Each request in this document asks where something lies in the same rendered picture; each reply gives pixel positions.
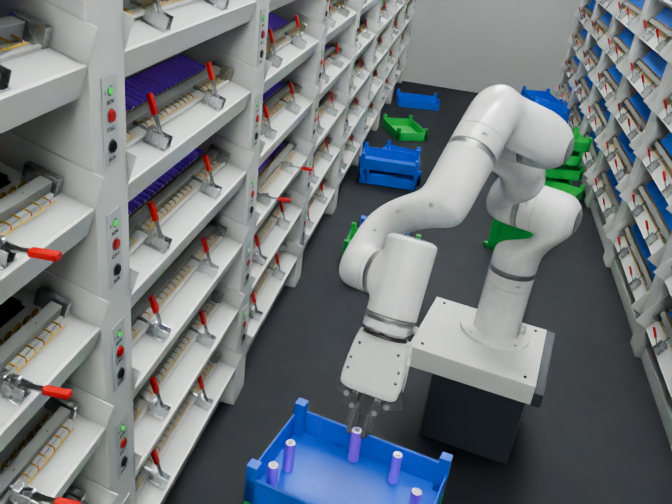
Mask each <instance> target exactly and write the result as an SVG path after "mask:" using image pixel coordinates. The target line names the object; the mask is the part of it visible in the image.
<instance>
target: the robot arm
mask: <svg viewBox="0 0 672 504"><path fill-rule="evenodd" d="M574 143H575V140H574V135H573V132H572V130H571V128H570V127H569V125H568V124H567V123H566V121H565V120H564V119H562V118H561V117H560V116H559V115H557V114H556V113H554V112H553V111H551V110H549V109H547V108H545V107H543V106H541V105H539V104H537V103H535V102H533V101H531V100H529V99H527V98H525V97H523V96H522V95H520V94H519V93H518V92H517V91H516V90H515V89H513V88H512V87H510V86H507V85H503V84H498V85H493V86H490V87H488V88H486V89H484V90H483V91H481V92H480V93H479V94H478V95H477V96H476V97H475V98H474V99H473V101H472V102H471V104H470V105H469V107H468V109H467V110H466V112H465V114H464V115H463V117H462V119H461V121H460V122H459V124H458V126H457V128H456V129H455V131H454V133H453V135H452V136H451V138H450V140H449V142H448V144H447V145H446V147H445V149H444V151H443V153H442V154H441V156H440V158H439V160H438V162H437V164H436V165H435V167H434V169H433V171H432V173H431V174H430V176H429V178H428V180H427V182H426V183H425V185H424V186H423V187H422V188H421V189H420V190H418V191H416V192H413V193H411V194H407V195H404V196H402V197H399V198H396V199H394V200H392V201H389V202H387V203H386V204H384V205H382V206H381V207H379V208H378V209H376V210H375V211H374V212H372V213H371V214H370V215H369V216H368V217H367V218H366V220H365V221H364V222H363V223H362V225H361V226H360V227H359V229H358V230H357V232H356V233H355V235H354V236H353V238H352V240H351V241H350V243H349V244H348V246H347V248H346V250H345V252H344V254H343V256H342V258H341V261H340V264H339V275H340V278H341V279H342V281H343V282H344V283H345V284H347V285H349V286H351V287H353V288H355V289H358V290H361V291H363V292H366V293H369V302H368V306H367V309H366V313H365V316H364V320H363V324H365V325H366V326H364V327H361V328H360V329H359V331H358V333H357V335H356V337H355V339H354V341H353V344H352V346H351V348H350V351H349V353H348V356H347V359H346V361H345V364H344V367H343V370H342V373H341V375H340V376H339V377H338V378H337V380H336V381H335V382H334V386H335V387H336V388H337V389H338V390H339V391H340V392H342V393H343V395H344V397H345V399H346V401H347V403H348V407H349V412H348V415H347V419H346V422H345V425H346V426H347V430H346V433H348V434H349V433H351V430H352V428H353V427H356V425H357V421H358V418H359V414H360V411H361V409H360V404H359V403H360V400H361V396H362V393H364V394H367V395H369V396H372V397H375V398H374V402H373V405H372V409H371V411H370V412H369V414H368V415H367V416H366V418H365V421H364V425H363V428H362V432H361V435H360V437H361V439H365V438H366V437H368V435H372V433H373V431H374V427H375V424H376V420H377V417H378V415H380V414H382V413H384V412H386V411H398V410H402V409H403V408H404V400H403V391H404V388H405V384H406V380H407V375H408V371H409V366H410V361H411V354H412V343H411V342H409V341H408V338H406V337H408V336H410V335H412V334H415V335H416V333H417V332H418V327H416V326H415V324H416V322H417V319H418V315H419V312H420V308H421V305H422V302H423V298H424V295H425V291H426V288H427V284H428V281H429V278H430V274H431V271H432V267H433V264H434V260H435V257H436V253H437V247H436V246H435V245H434V244H432V243H430V242H427V241H424V240H421V239H418V238H414V237H411V236H407V235H405V234H407V233H410V232H413V231H417V230H422V229H431V228H450V227H455V226H457V225H459V224H460V223H461V222H462V221H463V220H464V219H465V218H466V216H467V215H468V213H469V211H470V209H471V208H472V206H473V204H474V202H475V200H476V198H477V197H478V195H479V193H480V191H481V189H482V188H483V186H484V184H485V182H486V180H487V179H488V177H489V175H490V173H491V171H493V172H494V173H496V174H497V175H498V176H499V178H498V179H497V180H496V181H495V182H494V183H493V185H492V186H491V188H490V190H489V193H488V195H487V197H486V209H487V211H488V213H489V214H490V215H491V216H492V217H493V218H494V219H496V220H498V221H500V222H502V223H505V224H508V225H511V226H514V227H516V228H520V229H522V230H525V231H528V232H531V233H532V234H533V236H532V237H530V238H527V239H516V240H505V241H501V242H499V243H498V244H497V245H496V246H495V248H494V251H493V254H492V257H491V260H490V264H489V268H488V272H487V275H486V279H485V283H484V286H483V290H482V294H481V297H480V301H479V305H478V308H477V311H474V312H469V313H467V314H465V315H464V316H462V318H461V321H460V327H461V329H462V331H463V332H464V333H465V334H466V335H467V336H468V337H469V338H471V339H472V340H474V341H475V342H477V343H479V344H481V345H484V346H486V347H489V348H493V349H497V350H503V351H517V350H521V349H524V348H526V347H527V346H528V345H529V343H530V340H531V336H530V333H529V332H528V330H527V326H528V325H526V326H525V325H522V323H523V322H522V319H523V316H524V313H525V309H526V306H527V303H528V300H529V296H530V293H531V290H532V286H533V283H534V280H535V276H536V273H537V270H538V267H539V264H540V262H541V260H542V258H543V257H544V255H545V254H546V253H547V252H548V251H549V250H551V249H552V248H553V247H555V246H556V245H558V244H560V243H561V242H563V241H564V240H566V239H567V238H568V237H570V236H571V235H572V234H573V233H574V232H576V230H577V228H578V227H579V225H580V224H581V220H582V216H583V213H582V207H581V204H580V202H579V201H578V200H577V199H576V198H575V197H574V196H572V195H570V194H568V193H566V192H563V191H560V190H557V189H554V188H551V187H548V186H545V185H544V184H545V180H546V170H545V169H554V168H557V167H560V166H561V165H563V164H564V163H565V162H566V161H567V160H568V159H569V158H570V156H571V154H572V151H573V149H574ZM384 401H387V402H386V403H384Z"/></svg>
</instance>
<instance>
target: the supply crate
mask: <svg viewBox="0 0 672 504"><path fill-rule="evenodd" d="M308 402H309V401H308V400H305V399H303V398H299V399H298V400H297V401H296V403H295V409H294V414H293V415H292V416H291V418H290V419H289V420H288V422H287V423H286V424H285V426H284V427H283V428H282V430H281V431H280V432H279V434H278V435H277V436H276V437H275V439H274V440H273V441H272V443H271V444H270V445H269V447H268V448H267V449H266V451H265V452H264V453H263V454H262V456H261V457H260V458H259V460H256V459H253V458H252V459H251V460H250V462H249V463H248V464H247V467H246V479H245V492H244V500H245V501H247V502H249V503H251V504H408V503H409V498H410V494H411V490H412V489H413V488H419V489H421V490H422V496H421V501H420V504H439V503H440V500H441V498H442V495H443V492H444V490H445V487H446V483H447V479H448V475H449V471H450V467H451V463H452V459H453V455H452V454H449V453H446V452H442V454H441V456H440V459H439V461H438V460H436V459H433V458H430V457H428V456H425V455H422V454H420V453H417V452H415V451H412V450H409V449H407V448H404V447H401V446H399V445H396V444H394V443H391V442H388V441H386V440H383V439H380V438H378V437H375V436H373V435H368V437H366V438H365V439H361V446H360V453H359V460H358V462H356V463H351V462H349V461H348V453H349V445H350V437H351V433H349V434H348V433H346V430H347V426H346V425H344V424H341V423H338V422H336V421H333V420H331V419H328V418H325V417H323V416H320V415H317V414H315V413H312V412H310V411H307V410H308ZM288 439H293V440H294V441H295V442H296V447H295V456H294V464H293V471H292V472H290V473H286V472H284V471H283V461H284V452H285V442H286V441H287V440H288ZM395 451H399V452H401V453H402V454H403V458H402V463H401V467H400V472H399V477H398V482H397V483H396V484H390V483H389V482H388V481H387V479H388V474H389V469H390V464H391V459H392V454H393V452H395ZM271 461H275V462H277V463H278V464H279V470H278V479H277V488H276V487H274V486H272V485H269V484H267V483H266V481H267V470H268V463H269V462H271Z"/></svg>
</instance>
